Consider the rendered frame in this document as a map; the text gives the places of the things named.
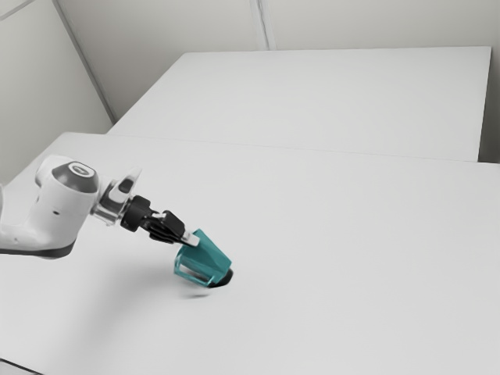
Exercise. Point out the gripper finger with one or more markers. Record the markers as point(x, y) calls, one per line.
point(159, 232)
point(177, 226)

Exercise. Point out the teal faceted mug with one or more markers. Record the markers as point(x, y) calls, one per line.
point(203, 258)

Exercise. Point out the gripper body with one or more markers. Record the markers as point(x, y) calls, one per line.
point(136, 213)

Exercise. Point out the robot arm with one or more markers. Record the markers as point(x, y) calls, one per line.
point(58, 211)

